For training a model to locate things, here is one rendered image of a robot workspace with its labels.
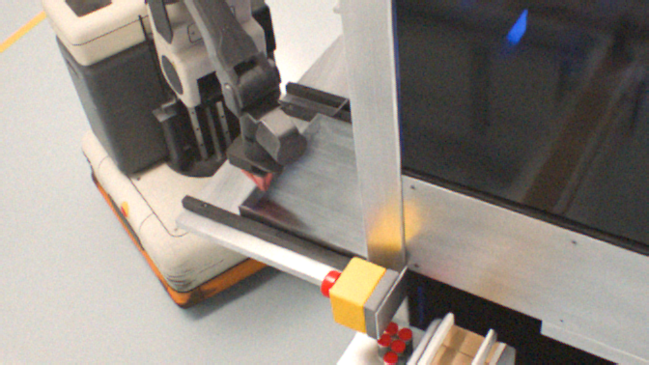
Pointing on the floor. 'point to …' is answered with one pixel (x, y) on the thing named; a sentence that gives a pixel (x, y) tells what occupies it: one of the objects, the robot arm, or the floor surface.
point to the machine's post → (379, 135)
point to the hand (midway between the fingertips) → (265, 185)
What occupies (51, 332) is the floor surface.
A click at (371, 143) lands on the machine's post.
